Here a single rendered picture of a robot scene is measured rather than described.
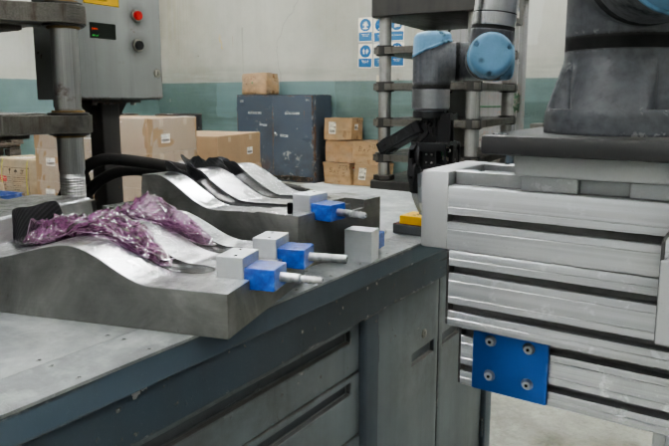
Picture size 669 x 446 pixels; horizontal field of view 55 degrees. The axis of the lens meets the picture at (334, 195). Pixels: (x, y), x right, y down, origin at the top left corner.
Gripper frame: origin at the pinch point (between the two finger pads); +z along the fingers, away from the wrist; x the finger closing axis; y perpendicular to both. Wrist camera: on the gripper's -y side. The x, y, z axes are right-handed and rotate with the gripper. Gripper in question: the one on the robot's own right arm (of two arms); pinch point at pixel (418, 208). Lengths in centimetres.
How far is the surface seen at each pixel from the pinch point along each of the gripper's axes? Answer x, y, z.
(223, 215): -38.5, -18.2, -2.5
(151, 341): -72, 2, 5
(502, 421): 80, -7, 85
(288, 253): -50, 5, -1
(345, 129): 544, -374, 17
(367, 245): -27.6, 4.4, 1.9
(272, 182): -15.3, -26.6, -5.0
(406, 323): -2.4, -1.1, 24.3
